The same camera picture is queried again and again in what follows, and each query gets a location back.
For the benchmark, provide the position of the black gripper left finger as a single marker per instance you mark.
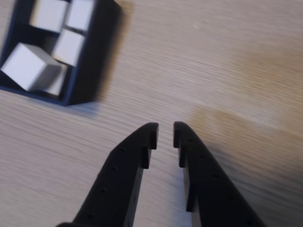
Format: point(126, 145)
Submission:
point(118, 184)

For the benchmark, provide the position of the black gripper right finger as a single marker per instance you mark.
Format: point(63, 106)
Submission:
point(213, 194)

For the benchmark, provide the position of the white cube block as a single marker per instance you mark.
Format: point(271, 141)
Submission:
point(56, 84)
point(68, 47)
point(48, 14)
point(79, 14)
point(26, 66)

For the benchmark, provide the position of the black open box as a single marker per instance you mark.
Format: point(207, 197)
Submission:
point(99, 59)

